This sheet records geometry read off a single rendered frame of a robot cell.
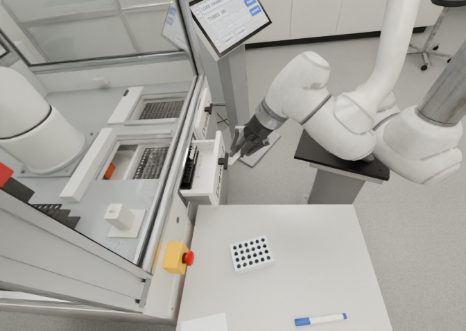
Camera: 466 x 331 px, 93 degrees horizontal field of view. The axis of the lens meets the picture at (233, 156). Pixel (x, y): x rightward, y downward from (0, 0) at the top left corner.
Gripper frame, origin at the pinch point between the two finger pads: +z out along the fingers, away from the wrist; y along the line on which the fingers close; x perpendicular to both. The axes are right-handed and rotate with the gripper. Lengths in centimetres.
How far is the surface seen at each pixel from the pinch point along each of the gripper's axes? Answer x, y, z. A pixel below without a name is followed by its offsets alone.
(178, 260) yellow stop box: 34.6, 9.9, 9.3
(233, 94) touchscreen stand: -90, -12, 34
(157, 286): 40.8, 13.3, 12.2
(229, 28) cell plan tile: -87, 12, -6
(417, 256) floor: 5, -135, 19
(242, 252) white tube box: 28.0, -11.4, 12.0
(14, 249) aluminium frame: 44, 36, -21
